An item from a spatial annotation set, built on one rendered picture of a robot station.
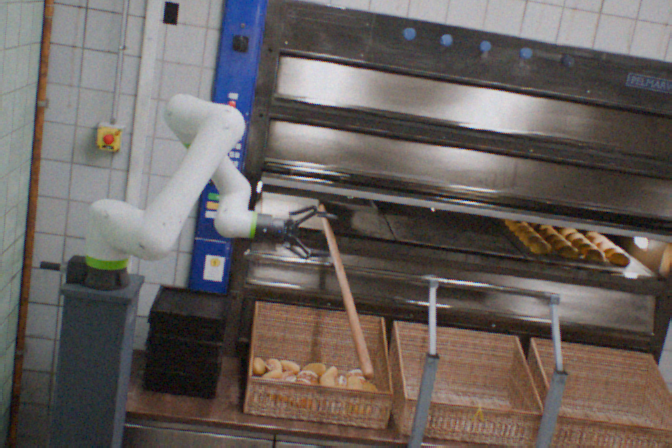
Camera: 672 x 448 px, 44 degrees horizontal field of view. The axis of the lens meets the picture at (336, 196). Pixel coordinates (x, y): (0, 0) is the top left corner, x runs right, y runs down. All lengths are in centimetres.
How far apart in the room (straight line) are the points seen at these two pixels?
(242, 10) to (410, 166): 92
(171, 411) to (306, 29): 154
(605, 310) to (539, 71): 109
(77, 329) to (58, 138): 112
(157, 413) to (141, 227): 100
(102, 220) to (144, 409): 96
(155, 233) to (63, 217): 123
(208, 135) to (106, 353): 71
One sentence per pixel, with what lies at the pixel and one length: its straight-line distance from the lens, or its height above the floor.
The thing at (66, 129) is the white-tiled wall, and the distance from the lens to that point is 349.
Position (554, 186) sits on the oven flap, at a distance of 362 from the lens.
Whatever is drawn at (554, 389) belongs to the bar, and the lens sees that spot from 324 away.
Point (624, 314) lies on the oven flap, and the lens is 391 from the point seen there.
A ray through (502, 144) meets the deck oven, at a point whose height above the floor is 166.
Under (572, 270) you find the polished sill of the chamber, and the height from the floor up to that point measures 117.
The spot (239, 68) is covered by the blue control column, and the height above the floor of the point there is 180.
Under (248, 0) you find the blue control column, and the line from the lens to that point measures 331.
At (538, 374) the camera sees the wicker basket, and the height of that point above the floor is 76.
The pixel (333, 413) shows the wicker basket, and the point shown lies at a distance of 326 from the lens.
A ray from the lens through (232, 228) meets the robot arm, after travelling 285.
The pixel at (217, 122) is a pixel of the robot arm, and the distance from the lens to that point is 250.
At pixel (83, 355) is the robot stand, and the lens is 261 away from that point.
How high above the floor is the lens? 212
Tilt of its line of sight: 13 degrees down
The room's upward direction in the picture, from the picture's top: 10 degrees clockwise
